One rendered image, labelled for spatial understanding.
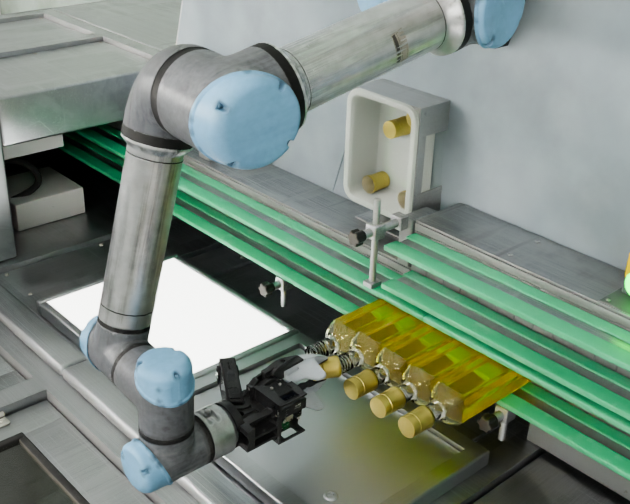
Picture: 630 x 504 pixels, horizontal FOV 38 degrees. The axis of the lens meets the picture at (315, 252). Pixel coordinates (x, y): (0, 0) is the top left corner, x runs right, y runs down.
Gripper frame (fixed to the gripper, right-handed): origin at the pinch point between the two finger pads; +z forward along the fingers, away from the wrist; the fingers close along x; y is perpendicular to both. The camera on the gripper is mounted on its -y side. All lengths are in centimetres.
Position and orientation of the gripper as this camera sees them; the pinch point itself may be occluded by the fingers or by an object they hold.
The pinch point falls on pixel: (316, 369)
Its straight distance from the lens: 147.6
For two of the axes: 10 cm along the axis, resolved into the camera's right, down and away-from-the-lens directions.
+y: 6.7, 3.8, -6.4
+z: 7.4, -2.8, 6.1
